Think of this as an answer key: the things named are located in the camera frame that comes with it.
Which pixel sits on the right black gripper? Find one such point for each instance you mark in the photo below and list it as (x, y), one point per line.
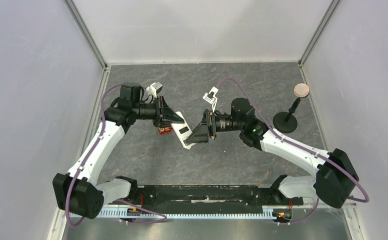
(209, 122)

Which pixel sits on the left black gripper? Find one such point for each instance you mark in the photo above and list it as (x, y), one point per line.
(165, 113)

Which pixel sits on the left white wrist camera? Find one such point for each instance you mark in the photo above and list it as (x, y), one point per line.
(154, 89)

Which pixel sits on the red battery pack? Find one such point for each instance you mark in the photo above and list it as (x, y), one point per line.
(164, 130)

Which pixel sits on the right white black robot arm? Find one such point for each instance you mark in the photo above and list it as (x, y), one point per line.
(331, 178)

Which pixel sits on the white remote control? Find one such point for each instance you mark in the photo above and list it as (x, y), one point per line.
(183, 131)

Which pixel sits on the black stand with pink disc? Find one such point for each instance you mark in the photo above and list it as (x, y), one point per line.
(285, 122)

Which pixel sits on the white slotted cable duct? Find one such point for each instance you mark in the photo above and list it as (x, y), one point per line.
(124, 213)

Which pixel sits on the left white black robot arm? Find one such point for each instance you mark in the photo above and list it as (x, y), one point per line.
(78, 191)

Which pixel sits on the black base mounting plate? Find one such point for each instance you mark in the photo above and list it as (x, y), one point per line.
(209, 199)

